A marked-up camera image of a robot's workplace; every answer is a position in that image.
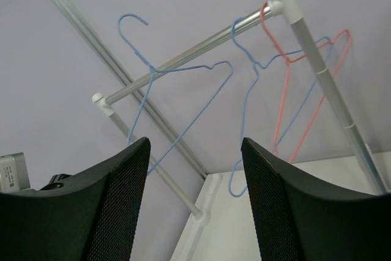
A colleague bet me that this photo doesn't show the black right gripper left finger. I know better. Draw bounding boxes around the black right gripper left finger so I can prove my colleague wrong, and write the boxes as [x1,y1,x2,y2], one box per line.
[1,137,151,260]

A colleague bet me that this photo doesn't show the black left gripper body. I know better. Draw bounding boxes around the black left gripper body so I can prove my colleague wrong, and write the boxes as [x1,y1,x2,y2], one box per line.
[41,174,72,190]

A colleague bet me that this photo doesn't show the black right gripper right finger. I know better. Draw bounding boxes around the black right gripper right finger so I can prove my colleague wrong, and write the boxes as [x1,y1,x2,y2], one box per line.
[241,138,390,260]

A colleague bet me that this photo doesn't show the light blue hanger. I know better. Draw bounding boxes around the light blue hanger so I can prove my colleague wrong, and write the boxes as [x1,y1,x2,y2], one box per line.
[228,16,334,197]
[117,13,234,174]

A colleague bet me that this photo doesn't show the pink wire hanger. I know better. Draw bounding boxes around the pink wire hanger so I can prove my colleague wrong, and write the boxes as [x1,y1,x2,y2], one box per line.
[260,2,353,163]

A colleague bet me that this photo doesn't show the metal clothes rack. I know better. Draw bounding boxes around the metal clothes rack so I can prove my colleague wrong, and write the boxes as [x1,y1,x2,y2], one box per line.
[92,0,387,225]

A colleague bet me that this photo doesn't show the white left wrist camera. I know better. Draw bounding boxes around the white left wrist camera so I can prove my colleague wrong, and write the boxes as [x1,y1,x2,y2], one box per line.
[0,152,31,194]

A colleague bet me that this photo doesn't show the aluminium back wall post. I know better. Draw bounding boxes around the aluminium back wall post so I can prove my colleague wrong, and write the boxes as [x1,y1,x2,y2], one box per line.
[24,0,208,179]

